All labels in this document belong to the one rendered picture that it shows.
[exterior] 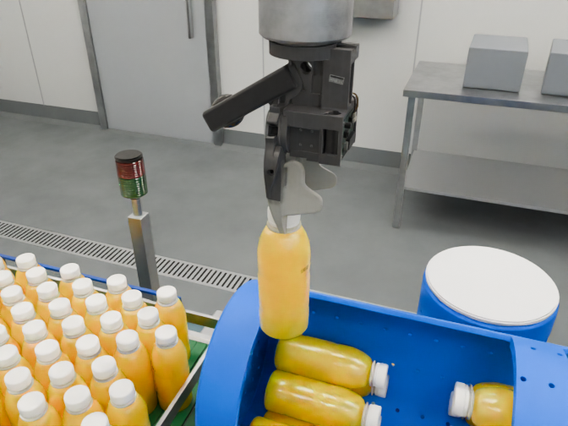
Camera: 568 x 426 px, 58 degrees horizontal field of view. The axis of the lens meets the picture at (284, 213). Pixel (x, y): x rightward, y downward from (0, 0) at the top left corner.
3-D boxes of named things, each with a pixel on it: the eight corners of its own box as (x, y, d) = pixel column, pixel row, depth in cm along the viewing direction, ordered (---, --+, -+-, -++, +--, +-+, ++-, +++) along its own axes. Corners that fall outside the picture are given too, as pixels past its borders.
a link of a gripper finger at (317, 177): (332, 221, 62) (333, 157, 56) (286, 213, 64) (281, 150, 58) (339, 206, 64) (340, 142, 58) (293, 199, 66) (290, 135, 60)
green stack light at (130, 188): (138, 200, 120) (135, 182, 118) (115, 196, 122) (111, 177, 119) (153, 188, 125) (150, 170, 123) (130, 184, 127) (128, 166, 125)
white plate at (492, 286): (400, 272, 117) (399, 276, 117) (510, 342, 97) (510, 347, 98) (475, 232, 131) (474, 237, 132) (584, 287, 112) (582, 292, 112)
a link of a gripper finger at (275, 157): (275, 204, 54) (280, 121, 51) (261, 203, 55) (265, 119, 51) (289, 193, 58) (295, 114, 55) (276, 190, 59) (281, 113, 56)
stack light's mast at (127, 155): (142, 222, 123) (132, 161, 115) (119, 218, 125) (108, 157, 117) (155, 210, 128) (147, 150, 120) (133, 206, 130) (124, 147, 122)
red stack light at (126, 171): (135, 181, 118) (133, 166, 116) (111, 177, 119) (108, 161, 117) (150, 170, 123) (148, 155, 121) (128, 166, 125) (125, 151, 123)
